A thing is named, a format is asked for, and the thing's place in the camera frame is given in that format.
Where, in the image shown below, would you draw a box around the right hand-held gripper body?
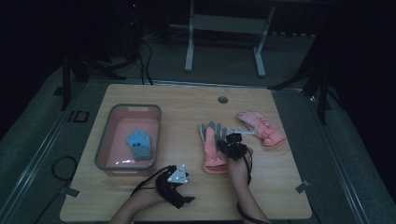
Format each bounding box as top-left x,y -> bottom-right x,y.
224,127 -> 256,161

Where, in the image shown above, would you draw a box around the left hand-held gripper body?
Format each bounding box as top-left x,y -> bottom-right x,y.
155,163 -> 190,210

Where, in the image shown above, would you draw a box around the pink glove with grey palm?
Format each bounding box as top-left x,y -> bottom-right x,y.
198,120 -> 232,175

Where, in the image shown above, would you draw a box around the blue knit glove with dots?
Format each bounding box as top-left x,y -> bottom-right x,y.
125,130 -> 153,162

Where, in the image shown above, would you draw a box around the pink basin with grey rim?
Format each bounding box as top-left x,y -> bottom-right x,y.
93,103 -> 163,176

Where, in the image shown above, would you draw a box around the person's right hand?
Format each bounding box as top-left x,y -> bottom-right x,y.
227,148 -> 254,185

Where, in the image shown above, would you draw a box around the person's left hand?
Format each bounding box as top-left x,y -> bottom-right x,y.
136,181 -> 169,206

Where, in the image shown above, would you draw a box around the pink padded glove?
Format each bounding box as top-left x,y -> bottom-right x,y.
236,110 -> 288,147

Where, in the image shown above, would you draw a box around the grey tape piece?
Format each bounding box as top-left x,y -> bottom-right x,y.
60,187 -> 82,199
294,179 -> 312,194

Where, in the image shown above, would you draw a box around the black metal stand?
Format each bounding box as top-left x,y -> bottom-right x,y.
268,31 -> 342,126
53,55 -> 127,112

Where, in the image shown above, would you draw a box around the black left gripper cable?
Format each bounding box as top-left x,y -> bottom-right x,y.
130,165 -> 171,197

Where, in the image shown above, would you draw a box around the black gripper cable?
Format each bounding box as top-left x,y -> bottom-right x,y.
236,146 -> 270,224
130,165 -> 171,197

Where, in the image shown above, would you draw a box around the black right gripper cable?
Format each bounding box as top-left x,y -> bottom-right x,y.
236,146 -> 270,224

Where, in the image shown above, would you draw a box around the black hanging cables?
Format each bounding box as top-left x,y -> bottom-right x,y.
136,41 -> 154,86

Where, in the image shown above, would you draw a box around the white metal desk frame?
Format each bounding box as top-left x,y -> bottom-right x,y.
184,0 -> 276,78

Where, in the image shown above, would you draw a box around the black floor cable loop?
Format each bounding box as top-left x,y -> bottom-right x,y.
32,155 -> 78,224

